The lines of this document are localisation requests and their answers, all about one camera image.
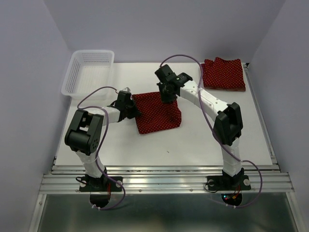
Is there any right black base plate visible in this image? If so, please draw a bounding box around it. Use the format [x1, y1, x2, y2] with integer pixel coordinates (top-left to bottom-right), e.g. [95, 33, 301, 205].
[207, 175, 252, 191]

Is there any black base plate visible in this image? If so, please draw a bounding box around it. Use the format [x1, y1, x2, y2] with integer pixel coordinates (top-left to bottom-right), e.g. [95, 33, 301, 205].
[207, 175, 252, 191]
[75, 175, 123, 192]

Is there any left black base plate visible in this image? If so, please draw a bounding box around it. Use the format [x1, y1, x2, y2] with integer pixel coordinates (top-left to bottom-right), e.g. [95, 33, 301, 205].
[75, 175, 123, 192]

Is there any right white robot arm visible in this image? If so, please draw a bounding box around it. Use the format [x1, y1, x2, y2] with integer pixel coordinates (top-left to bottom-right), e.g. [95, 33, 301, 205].
[155, 65, 244, 193]

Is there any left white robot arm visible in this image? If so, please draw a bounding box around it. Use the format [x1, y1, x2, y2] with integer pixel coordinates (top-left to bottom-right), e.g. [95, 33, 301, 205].
[64, 88, 141, 192]

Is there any red polka dot skirt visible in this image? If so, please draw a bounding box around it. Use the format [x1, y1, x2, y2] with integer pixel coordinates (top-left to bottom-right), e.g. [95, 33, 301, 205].
[133, 92, 182, 134]
[201, 57, 246, 88]

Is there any white plastic basket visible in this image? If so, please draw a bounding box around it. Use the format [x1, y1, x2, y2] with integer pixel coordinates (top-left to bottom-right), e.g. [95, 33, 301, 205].
[61, 50, 114, 100]

